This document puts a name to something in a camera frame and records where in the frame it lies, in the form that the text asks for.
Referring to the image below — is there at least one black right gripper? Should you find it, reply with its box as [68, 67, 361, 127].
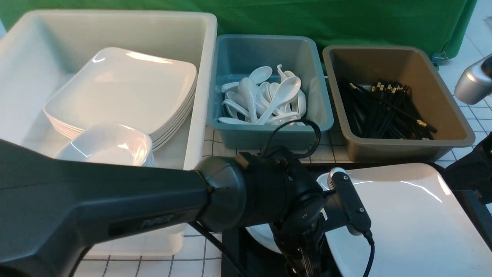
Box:
[444, 133, 492, 204]

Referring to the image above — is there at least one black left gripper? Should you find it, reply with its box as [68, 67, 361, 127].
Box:
[269, 215, 330, 277]

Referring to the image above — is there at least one large white square plate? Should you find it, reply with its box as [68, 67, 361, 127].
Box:
[315, 163, 492, 277]

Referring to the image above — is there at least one white ceramic spoon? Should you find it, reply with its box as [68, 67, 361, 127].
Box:
[256, 77, 302, 125]

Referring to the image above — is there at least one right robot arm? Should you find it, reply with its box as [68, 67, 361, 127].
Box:
[444, 55, 492, 205]

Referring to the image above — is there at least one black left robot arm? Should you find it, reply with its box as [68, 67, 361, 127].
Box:
[1, 140, 326, 277]

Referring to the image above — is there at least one black serving tray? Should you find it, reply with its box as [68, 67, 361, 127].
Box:
[221, 162, 492, 277]

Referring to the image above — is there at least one brown plastic bin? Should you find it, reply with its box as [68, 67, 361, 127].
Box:
[322, 46, 475, 162]

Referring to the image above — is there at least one pile of black chopsticks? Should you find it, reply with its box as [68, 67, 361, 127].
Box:
[338, 78, 438, 140]

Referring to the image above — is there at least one pile of white spoons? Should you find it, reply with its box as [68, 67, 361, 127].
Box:
[218, 64, 308, 125]

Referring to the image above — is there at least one green cloth backdrop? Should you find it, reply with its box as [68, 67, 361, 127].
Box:
[1, 0, 477, 58]

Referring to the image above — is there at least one teal plastic bin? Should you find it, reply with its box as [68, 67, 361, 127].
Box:
[207, 34, 334, 150]

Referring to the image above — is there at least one stack of white bowls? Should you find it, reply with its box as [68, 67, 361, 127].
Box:
[55, 123, 155, 167]

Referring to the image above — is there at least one stack of white square plates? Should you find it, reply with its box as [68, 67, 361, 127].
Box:
[43, 47, 198, 151]

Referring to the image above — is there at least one large white plastic tub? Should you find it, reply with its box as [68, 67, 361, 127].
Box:
[0, 10, 218, 257]

